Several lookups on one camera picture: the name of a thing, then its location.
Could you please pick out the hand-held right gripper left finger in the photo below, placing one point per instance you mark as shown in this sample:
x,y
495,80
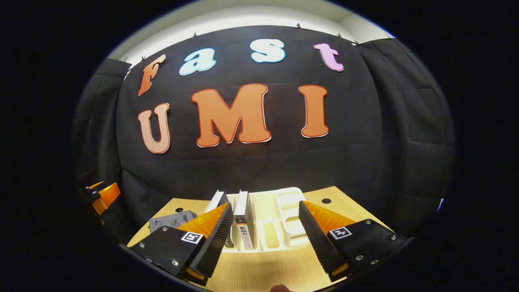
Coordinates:
x,y
215,239

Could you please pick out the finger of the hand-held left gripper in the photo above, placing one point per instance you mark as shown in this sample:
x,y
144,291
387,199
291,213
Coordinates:
x,y
107,198
92,194

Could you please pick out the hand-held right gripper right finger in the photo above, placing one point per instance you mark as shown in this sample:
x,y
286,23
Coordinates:
x,y
316,235

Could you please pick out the white plastic bookshelf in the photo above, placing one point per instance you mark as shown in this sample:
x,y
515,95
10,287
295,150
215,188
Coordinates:
x,y
290,225

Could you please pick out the blue book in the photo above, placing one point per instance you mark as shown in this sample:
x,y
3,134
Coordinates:
x,y
217,200

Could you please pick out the grey schoolbag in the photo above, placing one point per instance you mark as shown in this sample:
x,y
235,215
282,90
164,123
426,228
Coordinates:
x,y
170,221

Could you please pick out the black backdrop cloth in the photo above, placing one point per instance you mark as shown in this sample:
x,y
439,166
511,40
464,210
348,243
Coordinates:
x,y
263,166

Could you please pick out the white object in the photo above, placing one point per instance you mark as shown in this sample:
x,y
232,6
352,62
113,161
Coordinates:
x,y
440,205

